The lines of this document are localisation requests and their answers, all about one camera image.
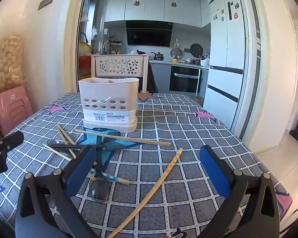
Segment black range hood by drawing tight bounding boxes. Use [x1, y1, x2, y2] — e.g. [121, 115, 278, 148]
[126, 20, 174, 47]

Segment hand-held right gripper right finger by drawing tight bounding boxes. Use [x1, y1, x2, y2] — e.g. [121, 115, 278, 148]
[199, 145, 281, 238]

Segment white flower-cutout basket cart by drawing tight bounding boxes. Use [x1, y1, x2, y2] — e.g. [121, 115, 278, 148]
[90, 54, 150, 94]

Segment white refrigerator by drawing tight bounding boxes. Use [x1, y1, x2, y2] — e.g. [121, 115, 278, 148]
[203, 0, 247, 132]

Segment long wooden chopstick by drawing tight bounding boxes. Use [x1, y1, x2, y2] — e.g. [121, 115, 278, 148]
[74, 129, 171, 146]

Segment blue patterned chopstick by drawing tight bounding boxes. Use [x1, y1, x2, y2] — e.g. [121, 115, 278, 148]
[89, 168, 131, 184]

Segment grey checked star tablecloth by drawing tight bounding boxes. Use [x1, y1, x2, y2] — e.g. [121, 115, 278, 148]
[0, 92, 293, 238]

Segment curved yellow chopstick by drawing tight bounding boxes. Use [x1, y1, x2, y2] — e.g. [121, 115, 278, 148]
[106, 148, 184, 238]

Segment stack of pink plastic stools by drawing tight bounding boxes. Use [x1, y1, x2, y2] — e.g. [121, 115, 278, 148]
[0, 85, 34, 137]

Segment white plastic utensil holder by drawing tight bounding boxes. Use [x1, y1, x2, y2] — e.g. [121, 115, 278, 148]
[78, 77, 140, 132]

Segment dark translucent plastic spoon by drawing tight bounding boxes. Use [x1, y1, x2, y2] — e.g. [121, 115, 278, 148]
[47, 139, 137, 152]
[89, 147, 110, 202]

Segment white upper kitchen cabinets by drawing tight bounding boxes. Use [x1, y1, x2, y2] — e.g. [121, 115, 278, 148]
[104, 0, 211, 28]

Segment bag of puffed snacks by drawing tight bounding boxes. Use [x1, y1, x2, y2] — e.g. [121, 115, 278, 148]
[0, 36, 26, 98]

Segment steel kettle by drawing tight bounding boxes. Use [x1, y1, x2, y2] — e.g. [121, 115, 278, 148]
[103, 40, 113, 55]

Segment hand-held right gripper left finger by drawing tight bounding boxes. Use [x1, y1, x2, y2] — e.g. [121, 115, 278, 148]
[15, 145, 100, 238]

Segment grey wall switch plate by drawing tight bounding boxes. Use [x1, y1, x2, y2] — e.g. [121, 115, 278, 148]
[38, 0, 55, 11]

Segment black built-in oven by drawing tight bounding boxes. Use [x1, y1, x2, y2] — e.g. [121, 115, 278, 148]
[169, 65, 202, 94]

